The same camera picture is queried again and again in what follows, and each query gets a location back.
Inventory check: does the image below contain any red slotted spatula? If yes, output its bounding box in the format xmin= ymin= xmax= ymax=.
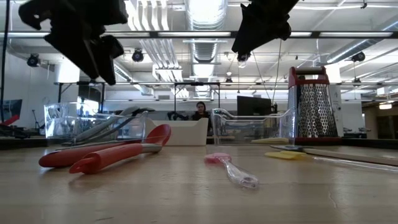
xmin=39 ymin=139 xmax=147 ymax=169

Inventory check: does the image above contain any black ceiling light beam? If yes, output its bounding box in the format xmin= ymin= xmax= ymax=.
xmin=0 ymin=30 xmax=398 ymax=40

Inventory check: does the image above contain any white plastic bin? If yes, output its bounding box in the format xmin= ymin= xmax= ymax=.
xmin=144 ymin=117 xmax=210 ymax=147

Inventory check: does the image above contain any red metal box grater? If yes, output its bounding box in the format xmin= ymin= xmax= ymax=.
xmin=287 ymin=66 xmax=343 ymax=146

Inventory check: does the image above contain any blue wall screen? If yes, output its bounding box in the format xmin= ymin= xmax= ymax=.
xmin=0 ymin=98 xmax=23 ymax=121

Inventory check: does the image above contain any black slotted spoon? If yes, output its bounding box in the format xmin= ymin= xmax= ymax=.
xmin=93 ymin=108 xmax=125 ymax=138

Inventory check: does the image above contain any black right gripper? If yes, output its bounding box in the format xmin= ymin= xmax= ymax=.
xmin=231 ymin=0 xmax=299 ymax=60

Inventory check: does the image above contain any black monitor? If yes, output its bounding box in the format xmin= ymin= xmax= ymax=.
xmin=236 ymin=95 xmax=275 ymax=116

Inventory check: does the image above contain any person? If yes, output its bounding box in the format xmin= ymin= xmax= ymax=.
xmin=190 ymin=101 xmax=214 ymax=123

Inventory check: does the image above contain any black solid spoon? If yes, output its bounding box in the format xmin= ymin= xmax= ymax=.
xmin=90 ymin=107 xmax=155 ymax=141

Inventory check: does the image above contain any silver ventilation duct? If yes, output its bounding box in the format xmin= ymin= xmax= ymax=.
xmin=184 ymin=0 xmax=229 ymax=63

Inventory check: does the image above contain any red spoon with metal neck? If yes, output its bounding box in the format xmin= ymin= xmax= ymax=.
xmin=68 ymin=124 xmax=172 ymax=174

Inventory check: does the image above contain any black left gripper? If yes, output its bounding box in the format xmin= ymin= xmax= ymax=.
xmin=17 ymin=0 xmax=129 ymax=86

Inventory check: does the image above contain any clear plastic bin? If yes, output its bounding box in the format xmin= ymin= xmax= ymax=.
xmin=210 ymin=108 xmax=296 ymax=146
xmin=43 ymin=101 xmax=149 ymax=147

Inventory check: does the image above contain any pink mini spatula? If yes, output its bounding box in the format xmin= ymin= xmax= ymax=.
xmin=204 ymin=152 xmax=259 ymax=190

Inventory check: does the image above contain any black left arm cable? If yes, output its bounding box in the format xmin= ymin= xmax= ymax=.
xmin=1 ymin=0 xmax=11 ymax=123

